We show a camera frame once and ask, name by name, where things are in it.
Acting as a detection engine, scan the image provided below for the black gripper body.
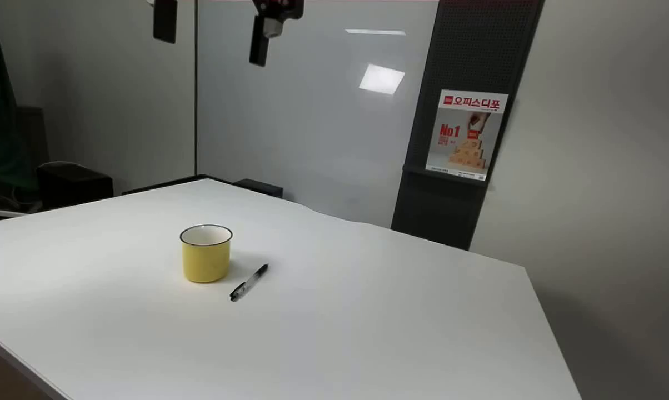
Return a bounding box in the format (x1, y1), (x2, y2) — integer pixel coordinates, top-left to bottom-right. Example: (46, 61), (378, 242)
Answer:
(254, 0), (305, 37)

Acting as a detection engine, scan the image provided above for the black and silver pen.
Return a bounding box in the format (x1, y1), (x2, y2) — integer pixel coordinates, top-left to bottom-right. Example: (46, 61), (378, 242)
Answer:
(229, 265), (269, 302)

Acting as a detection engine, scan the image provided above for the yellow enamel cup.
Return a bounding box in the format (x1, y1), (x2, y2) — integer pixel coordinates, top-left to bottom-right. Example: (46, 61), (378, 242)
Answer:
(179, 224), (234, 285)

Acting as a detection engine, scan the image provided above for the white glossy board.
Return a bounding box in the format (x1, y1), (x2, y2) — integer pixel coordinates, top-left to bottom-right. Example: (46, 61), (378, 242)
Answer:
(198, 0), (437, 227)

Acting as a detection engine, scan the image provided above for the black box on left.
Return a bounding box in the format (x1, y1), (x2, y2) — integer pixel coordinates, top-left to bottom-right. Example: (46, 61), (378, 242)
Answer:
(38, 164), (114, 209)

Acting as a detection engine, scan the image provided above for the red and white poster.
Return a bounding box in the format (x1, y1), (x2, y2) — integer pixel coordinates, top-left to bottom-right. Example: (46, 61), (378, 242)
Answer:
(425, 89), (507, 182)

